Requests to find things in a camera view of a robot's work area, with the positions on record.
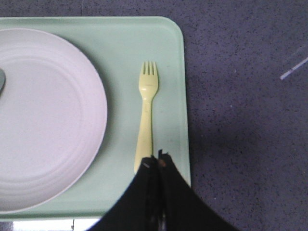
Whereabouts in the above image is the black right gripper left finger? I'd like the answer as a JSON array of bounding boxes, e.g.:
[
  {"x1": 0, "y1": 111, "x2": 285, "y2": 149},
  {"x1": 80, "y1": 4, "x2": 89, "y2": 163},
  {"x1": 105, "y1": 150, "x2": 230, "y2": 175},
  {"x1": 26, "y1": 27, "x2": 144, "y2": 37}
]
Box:
[{"x1": 90, "y1": 156, "x2": 160, "y2": 231}]

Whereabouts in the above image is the white round plate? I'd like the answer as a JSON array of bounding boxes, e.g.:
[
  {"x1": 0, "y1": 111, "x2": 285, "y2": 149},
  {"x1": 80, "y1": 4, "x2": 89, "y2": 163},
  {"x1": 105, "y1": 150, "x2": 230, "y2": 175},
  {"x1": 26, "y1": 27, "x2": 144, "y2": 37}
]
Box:
[{"x1": 0, "y1": 28, "x2": 107, "y2": 214}]

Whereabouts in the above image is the yellow plastic fork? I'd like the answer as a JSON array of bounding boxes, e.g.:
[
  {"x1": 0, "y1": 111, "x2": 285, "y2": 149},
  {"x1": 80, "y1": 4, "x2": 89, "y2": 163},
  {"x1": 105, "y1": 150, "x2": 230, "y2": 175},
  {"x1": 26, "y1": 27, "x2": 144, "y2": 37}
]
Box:
[{"x1": 134, "y1": 61, "x2": 158, "y2": 172}]

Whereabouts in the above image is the light green plastic tray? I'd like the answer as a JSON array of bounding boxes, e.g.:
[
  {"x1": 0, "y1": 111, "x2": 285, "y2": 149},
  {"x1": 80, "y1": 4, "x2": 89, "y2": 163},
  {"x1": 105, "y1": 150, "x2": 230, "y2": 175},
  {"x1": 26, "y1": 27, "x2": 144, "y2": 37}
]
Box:
[{"x1": 0, "y1": 17, "x2": 190, "y2": 220}]

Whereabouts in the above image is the grey green spoon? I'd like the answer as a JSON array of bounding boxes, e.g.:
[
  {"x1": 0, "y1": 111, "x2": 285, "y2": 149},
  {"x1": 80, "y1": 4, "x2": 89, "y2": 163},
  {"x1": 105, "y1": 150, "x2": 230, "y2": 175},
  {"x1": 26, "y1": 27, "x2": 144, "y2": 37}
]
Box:
[{"x1": 0, "y1": 69, "x2": 6, "y2": 93}]

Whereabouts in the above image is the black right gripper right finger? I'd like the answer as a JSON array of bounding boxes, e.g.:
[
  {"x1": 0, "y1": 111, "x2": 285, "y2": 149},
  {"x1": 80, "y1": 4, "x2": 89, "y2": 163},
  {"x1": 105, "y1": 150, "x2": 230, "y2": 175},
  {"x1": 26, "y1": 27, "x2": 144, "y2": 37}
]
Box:
[{"x1": 158, "y1": 150, "x2": 237, "y2": 231}]

